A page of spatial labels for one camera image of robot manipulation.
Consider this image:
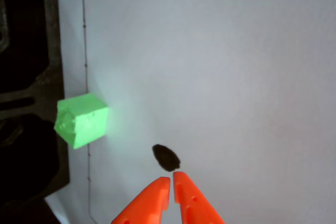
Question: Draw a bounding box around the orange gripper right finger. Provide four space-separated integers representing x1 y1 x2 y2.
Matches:
172 171 226 224

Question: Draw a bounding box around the green foam block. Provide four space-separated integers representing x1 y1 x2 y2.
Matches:
54 92 109 150

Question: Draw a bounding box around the black dot mark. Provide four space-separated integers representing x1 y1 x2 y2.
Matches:
152 144 182 173

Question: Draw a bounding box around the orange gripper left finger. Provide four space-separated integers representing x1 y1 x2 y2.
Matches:
110 176 171 224

